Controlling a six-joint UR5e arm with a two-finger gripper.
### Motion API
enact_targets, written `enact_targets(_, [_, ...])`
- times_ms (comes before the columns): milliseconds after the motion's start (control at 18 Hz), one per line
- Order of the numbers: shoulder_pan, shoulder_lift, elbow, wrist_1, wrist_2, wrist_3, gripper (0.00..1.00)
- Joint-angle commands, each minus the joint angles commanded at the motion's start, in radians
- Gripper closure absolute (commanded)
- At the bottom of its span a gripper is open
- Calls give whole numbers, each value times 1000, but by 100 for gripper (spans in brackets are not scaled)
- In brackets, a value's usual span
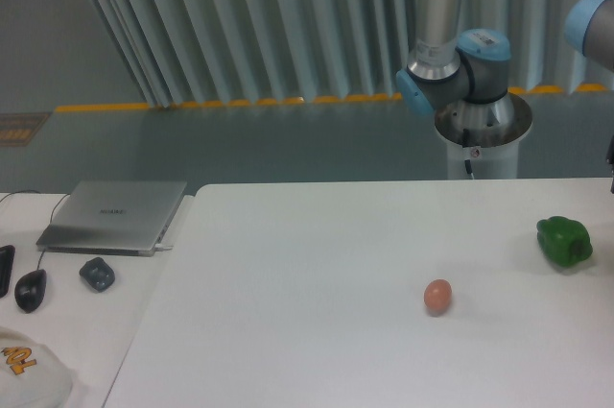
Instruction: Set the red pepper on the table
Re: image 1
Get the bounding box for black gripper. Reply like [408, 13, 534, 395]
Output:
[605, 136, 614, 193]

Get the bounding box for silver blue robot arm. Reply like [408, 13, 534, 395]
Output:
[396, 0, 613, 180]

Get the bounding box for green bell pepper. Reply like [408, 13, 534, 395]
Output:
[536, 216, 593, 269]

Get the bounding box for brown egg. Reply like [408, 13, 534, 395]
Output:
[423, 278, 452, 316]

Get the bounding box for white corrugated partition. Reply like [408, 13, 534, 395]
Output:
[92, 0, 613, 108]

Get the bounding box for white usb plug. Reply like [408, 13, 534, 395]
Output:
[153, 244, 173, 252]

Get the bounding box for silver closed laptop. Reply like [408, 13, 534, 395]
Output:
[36, 180, 187, 256]

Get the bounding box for brown floor sign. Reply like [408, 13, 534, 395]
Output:
[1, 112, 52, 147]

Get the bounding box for black computer mouse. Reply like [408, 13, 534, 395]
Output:
[14, 269, 47, 313]

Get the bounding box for black flat device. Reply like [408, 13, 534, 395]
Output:
[0, 245, 15, 298]

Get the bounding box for white cap yellow letters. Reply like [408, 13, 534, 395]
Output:
[1, 327, 73, 407]

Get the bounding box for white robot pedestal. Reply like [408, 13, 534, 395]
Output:
[435, 93, 532, 180]

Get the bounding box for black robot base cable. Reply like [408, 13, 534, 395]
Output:
[460, 128, 476, 180]

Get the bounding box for black mouse cable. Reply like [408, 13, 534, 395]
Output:
[0, 189, 72, 273]

